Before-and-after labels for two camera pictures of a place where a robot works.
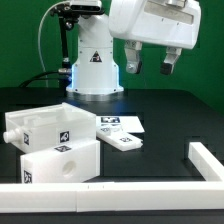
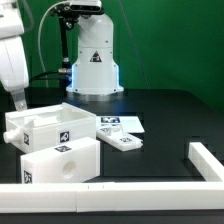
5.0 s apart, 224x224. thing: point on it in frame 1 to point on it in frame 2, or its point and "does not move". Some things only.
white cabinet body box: (46, 126) does not move
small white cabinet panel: (119, 139) does not move
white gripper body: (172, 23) to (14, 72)
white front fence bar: (111, 197) does not move
